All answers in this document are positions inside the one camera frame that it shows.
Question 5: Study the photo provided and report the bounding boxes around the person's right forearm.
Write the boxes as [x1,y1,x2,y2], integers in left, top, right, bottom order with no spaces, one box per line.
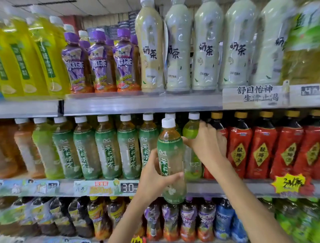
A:
[204,158,294,243]

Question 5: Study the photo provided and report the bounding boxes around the white shelf sign black lettering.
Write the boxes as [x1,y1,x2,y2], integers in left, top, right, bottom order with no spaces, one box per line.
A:
[222,85,290,110]

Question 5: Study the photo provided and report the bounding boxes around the person's right hand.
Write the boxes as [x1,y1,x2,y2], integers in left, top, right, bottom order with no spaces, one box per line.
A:
[182,121,228,172]

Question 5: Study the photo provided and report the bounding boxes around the green-label tea bottle white cap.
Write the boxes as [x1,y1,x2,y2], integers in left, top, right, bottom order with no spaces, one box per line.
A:
[157,118,187,204]

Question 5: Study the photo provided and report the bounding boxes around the grey metal shelf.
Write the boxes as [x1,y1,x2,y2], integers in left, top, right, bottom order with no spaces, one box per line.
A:
[0,178,320,198]
[0,100,59,118]
[0,235,100,243]
[64,84,320,116]

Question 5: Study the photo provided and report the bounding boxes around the cream yellow milk tea bottle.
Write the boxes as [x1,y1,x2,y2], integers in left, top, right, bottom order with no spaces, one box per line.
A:
[135,0,165,94]

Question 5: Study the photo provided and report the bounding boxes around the row of dark tea bottles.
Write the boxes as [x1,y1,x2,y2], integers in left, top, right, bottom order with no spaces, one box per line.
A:
[0,196,127,241]

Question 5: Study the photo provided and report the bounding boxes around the dark shrink-wrapped bottle packs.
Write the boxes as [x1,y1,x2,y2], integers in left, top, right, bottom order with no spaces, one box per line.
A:
[82,11,139,33]

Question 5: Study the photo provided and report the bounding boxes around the red-label dark drink bottle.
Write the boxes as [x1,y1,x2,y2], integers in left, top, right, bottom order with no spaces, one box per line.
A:
[246,111,278,179]
[227,111,253,179]
[293,109,320,181]
[269,110,305,180]
[203,112,229,179]

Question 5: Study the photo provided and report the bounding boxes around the purple-label dark tea bottle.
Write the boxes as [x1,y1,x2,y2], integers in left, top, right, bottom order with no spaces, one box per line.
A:
[179,197,198,242]
[197,197,217,242]
[161,201,181,242]
[144,200,163,241]

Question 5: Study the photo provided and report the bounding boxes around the pale green milk tea bottle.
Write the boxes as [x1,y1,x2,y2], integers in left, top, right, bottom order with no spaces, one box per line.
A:
[191,0,224,92]
[164,0,193,94]
[219,0,258,89]
[250,0,297,87]

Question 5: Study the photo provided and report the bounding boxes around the person's left hand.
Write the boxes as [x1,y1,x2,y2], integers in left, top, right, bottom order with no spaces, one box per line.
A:
[137,149,185,208]

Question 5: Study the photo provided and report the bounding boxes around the pale illustrated shelf label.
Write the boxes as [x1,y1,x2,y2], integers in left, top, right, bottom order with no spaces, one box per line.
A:
[0,179,60,196]

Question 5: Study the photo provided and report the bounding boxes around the blue-label drink bottle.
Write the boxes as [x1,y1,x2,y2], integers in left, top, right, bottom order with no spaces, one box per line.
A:
[214,198,236,241]
[230,213,250,243]

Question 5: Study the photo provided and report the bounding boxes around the row of green-label tea bottles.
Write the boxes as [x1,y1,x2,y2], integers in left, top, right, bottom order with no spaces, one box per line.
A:
[52,113,183,181]

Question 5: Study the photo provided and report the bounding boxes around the cluster of bright green bottles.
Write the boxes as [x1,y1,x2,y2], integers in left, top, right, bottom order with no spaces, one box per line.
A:
[259,196,320,243]

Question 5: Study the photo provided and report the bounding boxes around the green yellow promo shelf label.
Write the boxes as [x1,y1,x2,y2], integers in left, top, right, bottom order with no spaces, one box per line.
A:
[73,180,121,197]

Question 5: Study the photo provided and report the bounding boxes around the row of yellow-label tea bottles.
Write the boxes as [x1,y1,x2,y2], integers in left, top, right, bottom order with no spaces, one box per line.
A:
[0,5,72,100]

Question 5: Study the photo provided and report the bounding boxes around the large green tea bottle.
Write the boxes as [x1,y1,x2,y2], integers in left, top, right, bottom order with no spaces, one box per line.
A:
[281,0,320,85]

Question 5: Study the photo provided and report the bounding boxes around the light green tea bottle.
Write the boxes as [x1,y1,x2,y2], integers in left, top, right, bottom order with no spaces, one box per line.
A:
[32,118,65,179]
[182,112,203,181]

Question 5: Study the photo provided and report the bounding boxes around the yellow starburst price tag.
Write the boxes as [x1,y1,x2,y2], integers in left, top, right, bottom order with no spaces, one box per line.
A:
[271,173,307,194]

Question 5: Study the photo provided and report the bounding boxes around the row of purple-cap tea bottles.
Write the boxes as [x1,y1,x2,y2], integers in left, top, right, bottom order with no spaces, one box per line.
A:
[61,24,142,93]

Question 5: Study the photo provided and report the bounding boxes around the orange tea bottle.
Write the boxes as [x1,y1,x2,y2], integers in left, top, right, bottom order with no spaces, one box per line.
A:
[0,119,25,179]
[14,118,45,179]

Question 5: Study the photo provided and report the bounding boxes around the dark price tag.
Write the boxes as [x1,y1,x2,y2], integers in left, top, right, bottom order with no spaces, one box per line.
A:
[301,86,320,96]
[120,183,139,194]

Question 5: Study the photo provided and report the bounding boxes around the person's left forearm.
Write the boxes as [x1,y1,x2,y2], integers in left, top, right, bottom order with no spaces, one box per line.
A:
[107,198,160,243]

